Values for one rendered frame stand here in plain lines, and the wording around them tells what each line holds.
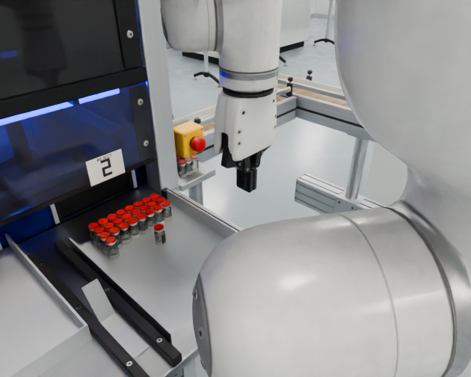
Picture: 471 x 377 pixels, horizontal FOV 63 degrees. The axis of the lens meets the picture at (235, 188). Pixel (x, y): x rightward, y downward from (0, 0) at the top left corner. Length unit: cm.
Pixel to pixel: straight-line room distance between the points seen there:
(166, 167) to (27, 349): 50
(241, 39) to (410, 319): 39
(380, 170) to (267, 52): 174
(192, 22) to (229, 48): 6
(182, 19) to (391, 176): 183
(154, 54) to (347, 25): 73
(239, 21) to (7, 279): 65
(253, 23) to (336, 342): 39
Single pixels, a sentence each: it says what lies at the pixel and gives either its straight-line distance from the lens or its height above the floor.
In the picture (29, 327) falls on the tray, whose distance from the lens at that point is 78.
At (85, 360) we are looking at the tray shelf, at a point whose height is 88.
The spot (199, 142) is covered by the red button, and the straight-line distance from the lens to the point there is 99.
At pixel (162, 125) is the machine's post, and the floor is 107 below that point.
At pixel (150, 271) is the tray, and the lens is 80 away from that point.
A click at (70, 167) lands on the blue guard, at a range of 85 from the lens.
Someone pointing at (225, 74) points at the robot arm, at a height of 128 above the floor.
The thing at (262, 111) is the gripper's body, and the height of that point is 123.
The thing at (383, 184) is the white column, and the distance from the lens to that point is 224.
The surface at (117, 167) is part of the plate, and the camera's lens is 90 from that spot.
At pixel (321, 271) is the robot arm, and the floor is 128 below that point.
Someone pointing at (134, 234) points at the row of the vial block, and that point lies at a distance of 87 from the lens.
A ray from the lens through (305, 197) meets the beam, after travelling 175.
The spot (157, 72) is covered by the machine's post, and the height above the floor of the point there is 119.
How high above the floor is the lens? 143
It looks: 32 degrees down
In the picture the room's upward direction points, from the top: straight up
